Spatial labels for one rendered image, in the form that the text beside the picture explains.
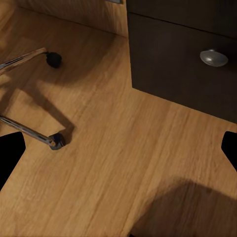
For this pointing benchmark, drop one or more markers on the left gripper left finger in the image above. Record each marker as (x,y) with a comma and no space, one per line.
(12,147)

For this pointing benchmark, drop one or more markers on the swivel chair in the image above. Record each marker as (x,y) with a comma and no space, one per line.
(54,141)

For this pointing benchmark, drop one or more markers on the cabinet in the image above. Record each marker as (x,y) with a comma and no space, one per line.
(106,15)
(185,51)

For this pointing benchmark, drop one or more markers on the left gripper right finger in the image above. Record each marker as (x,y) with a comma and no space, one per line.
(229,147)

